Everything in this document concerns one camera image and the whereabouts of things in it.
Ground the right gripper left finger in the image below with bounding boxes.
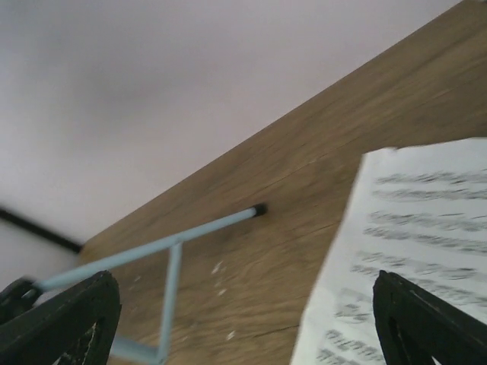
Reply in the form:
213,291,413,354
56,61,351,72
1,271,121,364

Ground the black frame corner post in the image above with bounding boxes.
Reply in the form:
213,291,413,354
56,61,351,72
1,207,83,254

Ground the white sheet music page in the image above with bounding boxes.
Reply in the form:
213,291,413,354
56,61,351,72
291,138,486,364

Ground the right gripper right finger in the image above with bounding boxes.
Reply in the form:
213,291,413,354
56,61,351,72
373,271,486,365

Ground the light blue music stand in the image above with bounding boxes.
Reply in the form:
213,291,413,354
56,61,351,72
32,203,268,364

